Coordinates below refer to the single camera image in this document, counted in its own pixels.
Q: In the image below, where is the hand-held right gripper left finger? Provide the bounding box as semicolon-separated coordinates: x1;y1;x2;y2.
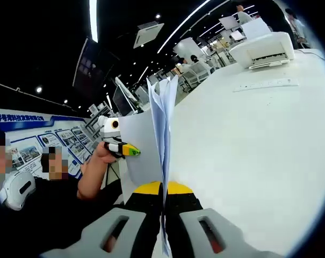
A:
41;181;164;258

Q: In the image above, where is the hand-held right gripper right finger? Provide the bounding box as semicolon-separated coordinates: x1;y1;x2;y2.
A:
166;181;276;258

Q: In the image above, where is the white paper sheet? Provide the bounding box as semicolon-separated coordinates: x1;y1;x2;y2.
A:
118;74;179;256

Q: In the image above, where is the person's left hand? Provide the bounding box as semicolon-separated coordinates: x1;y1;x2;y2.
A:
93;141;117;164

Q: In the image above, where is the silver laptop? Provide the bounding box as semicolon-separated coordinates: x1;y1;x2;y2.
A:
112;76;139;115

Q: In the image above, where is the person in dark clothes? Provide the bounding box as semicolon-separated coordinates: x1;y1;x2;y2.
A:
0;177;125;255

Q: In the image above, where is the large hanging monitor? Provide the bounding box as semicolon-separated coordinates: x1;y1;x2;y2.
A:
72;37;117;94

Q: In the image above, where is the white table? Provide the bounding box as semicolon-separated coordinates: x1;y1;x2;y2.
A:
118;48;325;256

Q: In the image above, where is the ceiling air conditioner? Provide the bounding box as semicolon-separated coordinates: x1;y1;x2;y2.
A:
133;20;165;49

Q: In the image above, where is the white office chair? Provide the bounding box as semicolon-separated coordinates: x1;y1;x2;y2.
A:
183;63;214;87

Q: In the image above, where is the white worn device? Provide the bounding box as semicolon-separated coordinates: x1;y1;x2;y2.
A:
0;171;37;211

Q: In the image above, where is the long ceiling light strip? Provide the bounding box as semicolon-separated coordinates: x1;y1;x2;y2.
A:
89;0;99;43

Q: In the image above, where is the curved ceiling light strip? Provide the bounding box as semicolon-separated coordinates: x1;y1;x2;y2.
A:
164;0;232;46

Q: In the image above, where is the white flat bar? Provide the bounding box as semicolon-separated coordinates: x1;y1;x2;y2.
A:
233;77;299;93

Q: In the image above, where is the white printer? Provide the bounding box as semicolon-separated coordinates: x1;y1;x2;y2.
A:
228;20;296;70

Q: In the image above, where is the blue white wall display board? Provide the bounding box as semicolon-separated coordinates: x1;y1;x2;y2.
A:
0;107;95;180

